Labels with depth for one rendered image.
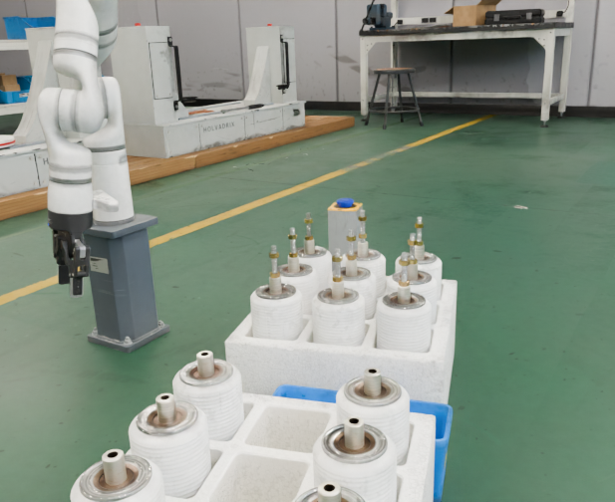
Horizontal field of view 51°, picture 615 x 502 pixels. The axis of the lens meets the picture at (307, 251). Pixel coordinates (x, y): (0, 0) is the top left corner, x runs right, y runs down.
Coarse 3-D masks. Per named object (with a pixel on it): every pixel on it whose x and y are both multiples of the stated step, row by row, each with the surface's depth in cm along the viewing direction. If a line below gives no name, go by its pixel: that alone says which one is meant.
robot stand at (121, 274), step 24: (144, 216) 157; (96, 240) 149; (120, 240) 148; (144, 240) 154; (96, 264) 152; (120, 264) 150; (144, 264) 155; (96, 288) 154; (120, 288) 151; (144, 288) 156; (96, 312) 157; (120, 312) 153; (144, 312) 157; (96, 336) 160; (120, 336) 155; (144, 336) 158
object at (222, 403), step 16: (176, 384) 89; (224, 384) 88; (240, 384) 91; (192, 400) 87; (208, 400) 87; (224, 400) 88; (240, 400) 91; (208, 416) 88; (224, 416) 89; (240, 416) 92; (208, 432) 88; (224, 432) 89
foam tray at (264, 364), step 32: (448, 288) 138; (448, 320) 122; (256, 352) 116; (288, 352) 114; (320, 352) 112; (352, 352) 111; (384, 352) 111; (448, 352) 118; (256, 384) 118; (320, 384) 114; (416, 384) 109; (448, 384) 125
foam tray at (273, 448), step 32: (256, 416) 93; (288, 416) 96; (320, 416) 94; (416, 416) 91; (224, 448) 86; (256, 448) 86; (288, 448) 97; (416, 448) 84; (224, 480) 81; (256, 480) 86; (288, 480) 84; (416, 480) 78
